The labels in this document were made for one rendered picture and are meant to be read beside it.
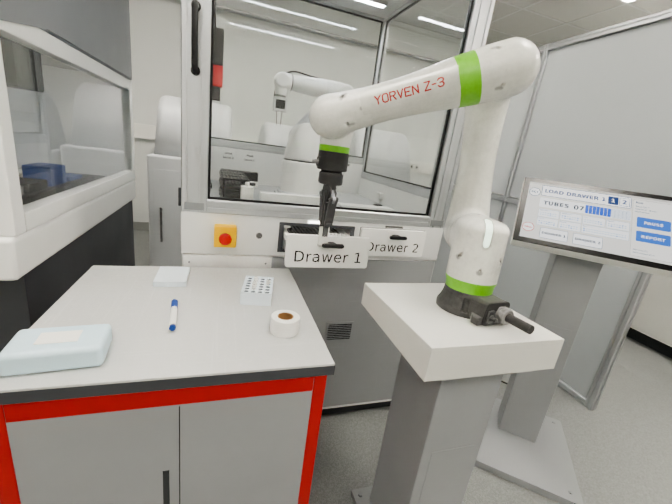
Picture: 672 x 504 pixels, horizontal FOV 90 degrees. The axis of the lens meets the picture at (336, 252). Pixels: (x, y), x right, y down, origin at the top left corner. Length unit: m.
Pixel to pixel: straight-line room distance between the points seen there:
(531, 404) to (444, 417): 0.90
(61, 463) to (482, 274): 0.96
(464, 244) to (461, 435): 0.54
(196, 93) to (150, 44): 3.35
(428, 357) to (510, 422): 1.22
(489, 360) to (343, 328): 0.75
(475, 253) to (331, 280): 0.64
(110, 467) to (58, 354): 0.26
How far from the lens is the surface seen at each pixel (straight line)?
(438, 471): 1.17
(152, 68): 4.49
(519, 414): 1.91
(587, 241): 1.55
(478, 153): 1.05
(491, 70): 0.89
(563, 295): 1.67
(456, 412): 1.04
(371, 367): 1.65
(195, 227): 1.22
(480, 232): 0.88
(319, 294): 1.36
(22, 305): 1.22
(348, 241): 1.13
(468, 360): 0.82
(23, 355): 0.80
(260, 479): 0.96
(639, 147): 2.38
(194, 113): 1.19
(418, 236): 1.42
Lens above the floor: 1.20
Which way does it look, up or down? 17 degrees down
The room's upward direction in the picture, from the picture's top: 8 degrees clockwise
